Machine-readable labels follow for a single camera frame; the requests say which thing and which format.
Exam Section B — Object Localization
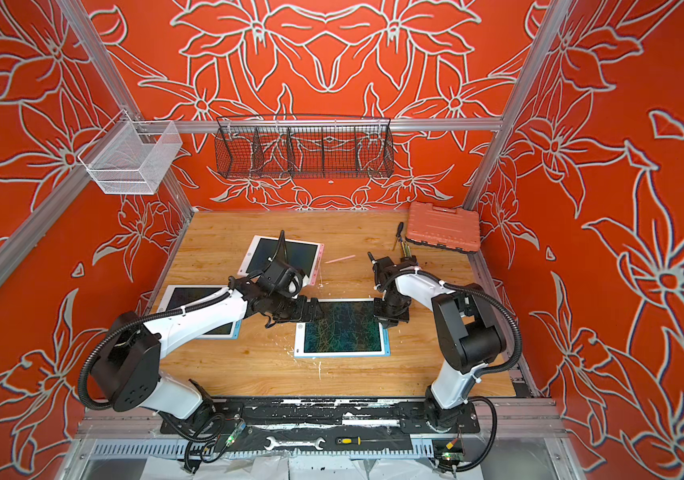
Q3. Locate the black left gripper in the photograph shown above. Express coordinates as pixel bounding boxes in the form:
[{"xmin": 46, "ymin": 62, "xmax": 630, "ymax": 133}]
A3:
[{"xmin": 269, "ymin": 292, "xmax": 328, "ymax": 323}]

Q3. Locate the blue tablet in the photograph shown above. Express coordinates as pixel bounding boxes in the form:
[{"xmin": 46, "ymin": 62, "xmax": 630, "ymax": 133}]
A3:
[
  {"xmin": 157, "ymin": 285, "xmax": 241, "ymax": 340},
  {"xmin": 293, "ymin": 298, "xmax": 390, "ymax": 358}
]

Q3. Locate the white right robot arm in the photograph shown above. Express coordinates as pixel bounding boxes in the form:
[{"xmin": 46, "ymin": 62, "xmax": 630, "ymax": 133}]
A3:
[{"xmin": 369, "ymin": 256, "xmax": 523, "ymax": 433}]

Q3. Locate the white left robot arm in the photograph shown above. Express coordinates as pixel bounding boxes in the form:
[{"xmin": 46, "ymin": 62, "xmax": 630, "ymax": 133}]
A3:
[{"xmin": 77, "ymin": 234, "xmax": 324, "ymax": 420}]

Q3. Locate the pink stylus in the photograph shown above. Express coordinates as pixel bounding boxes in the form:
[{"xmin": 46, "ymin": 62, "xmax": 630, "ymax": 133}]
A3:
[{"xmin": 325, "ymin": 254, "xmax": 356, "ymax": 265}]

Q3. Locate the red plastic tool case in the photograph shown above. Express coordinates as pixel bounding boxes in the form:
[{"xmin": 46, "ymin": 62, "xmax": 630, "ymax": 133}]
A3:
[{"xmin": 405, "ymin": 202, "xmax": 481, "ymax": 253}]

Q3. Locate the silver combination wrench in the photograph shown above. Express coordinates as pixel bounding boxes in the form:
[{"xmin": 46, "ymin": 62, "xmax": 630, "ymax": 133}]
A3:
[{"xmin": 264, "ymin": 436, "xmax": 325, "ymax": 451}]

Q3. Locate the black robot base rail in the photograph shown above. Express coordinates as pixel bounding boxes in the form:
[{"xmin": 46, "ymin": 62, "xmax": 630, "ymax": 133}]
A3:
[{"xmin": 161, "ymin": 397, "xmax": 480, "ymax": 434}]

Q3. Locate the yellow handled screwdriver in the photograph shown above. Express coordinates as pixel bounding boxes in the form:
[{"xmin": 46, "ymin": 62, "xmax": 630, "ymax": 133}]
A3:
[{"xmin": 335, "ymin": 436, "xmax": 390, "ymax": 446}]

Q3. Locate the black wire wall basket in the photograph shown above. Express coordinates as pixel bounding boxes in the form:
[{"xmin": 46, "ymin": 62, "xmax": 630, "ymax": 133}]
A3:
[{"xmin": 214, "ymin": 115, "xmax": 395, "ymax": 179}]

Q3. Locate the white slotted cable duct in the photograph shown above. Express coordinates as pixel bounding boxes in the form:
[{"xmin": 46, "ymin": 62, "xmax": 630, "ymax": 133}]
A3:
[{"xmin": 88, "ymin": 439, "xmax": 435, "ymax": 460}]

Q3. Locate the clear plastic wall bin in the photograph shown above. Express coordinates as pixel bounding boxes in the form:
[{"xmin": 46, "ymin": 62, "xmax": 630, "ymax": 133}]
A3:
[{"xmin": 77, "ymin": 110, "xmax": 182, "ymax": 195}]

